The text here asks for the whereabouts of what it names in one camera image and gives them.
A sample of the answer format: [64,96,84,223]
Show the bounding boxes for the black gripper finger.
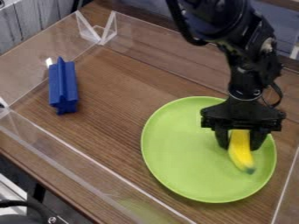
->
[215,126,230,150]
[250,129,268,151]

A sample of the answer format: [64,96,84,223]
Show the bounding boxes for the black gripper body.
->
[200,97,286,132]

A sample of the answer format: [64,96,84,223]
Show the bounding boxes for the yellow toy banana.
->
[228,129,256,174]

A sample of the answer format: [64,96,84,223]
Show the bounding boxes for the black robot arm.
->
[165,0,286,151]

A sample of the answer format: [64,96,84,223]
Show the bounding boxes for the green round plate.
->
[140,96,276,203]

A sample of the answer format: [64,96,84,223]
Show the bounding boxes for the blue plastic block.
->
[49,57,79,115]

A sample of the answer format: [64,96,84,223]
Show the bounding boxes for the black device with knob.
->
[0,204,75,224]

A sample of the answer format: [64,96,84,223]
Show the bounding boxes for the clear acrylic enclosure wall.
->
[0,6,299,224]

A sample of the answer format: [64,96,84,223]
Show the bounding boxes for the clear acrylic corner bracket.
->
[75,10,117,46]

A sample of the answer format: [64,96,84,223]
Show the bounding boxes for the black cable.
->
[0,199,52,224]

